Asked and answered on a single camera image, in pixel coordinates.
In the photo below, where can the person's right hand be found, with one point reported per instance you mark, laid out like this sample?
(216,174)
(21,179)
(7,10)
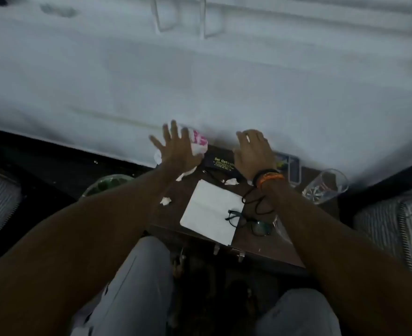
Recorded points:
(255,153)

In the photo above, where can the person's left hand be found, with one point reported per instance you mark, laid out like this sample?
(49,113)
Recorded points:
(178,153)

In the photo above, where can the pink-white wrapper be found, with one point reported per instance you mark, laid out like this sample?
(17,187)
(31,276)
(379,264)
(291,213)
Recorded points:
(199,141)

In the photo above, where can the black glasses case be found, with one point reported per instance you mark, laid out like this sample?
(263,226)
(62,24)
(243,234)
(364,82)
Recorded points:
(220,163)

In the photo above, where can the black eyeglasses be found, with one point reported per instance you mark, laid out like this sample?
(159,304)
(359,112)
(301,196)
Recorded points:
(262,228)

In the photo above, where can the person's right forearm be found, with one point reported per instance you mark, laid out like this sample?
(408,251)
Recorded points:
(349,269)

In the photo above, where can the person's left forearm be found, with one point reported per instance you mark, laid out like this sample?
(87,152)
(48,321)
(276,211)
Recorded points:
(69,248)

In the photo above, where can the black wristband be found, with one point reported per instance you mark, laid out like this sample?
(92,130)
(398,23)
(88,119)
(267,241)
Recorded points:
(265,173)

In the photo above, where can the grey plastic organizer box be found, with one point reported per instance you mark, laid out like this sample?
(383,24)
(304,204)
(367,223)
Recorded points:
(291,169)

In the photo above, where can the white paper napkin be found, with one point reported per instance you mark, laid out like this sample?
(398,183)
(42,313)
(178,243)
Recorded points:
(206,213)

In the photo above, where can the green lined waste bin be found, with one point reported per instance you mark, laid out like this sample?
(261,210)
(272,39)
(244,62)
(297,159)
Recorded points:
(108,183)

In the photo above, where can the clear drinking glass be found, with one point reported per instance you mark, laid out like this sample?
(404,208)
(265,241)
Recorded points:
(323,188)

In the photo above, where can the metal drawer latch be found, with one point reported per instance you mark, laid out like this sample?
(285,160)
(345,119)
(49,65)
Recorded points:
(216,249)
(241,256)

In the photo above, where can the grey striped quilted mattress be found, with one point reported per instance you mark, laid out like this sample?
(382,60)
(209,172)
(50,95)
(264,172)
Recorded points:
(394,227)

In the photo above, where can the black bed frame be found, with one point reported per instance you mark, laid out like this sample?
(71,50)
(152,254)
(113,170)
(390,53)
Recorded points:
(384,185)

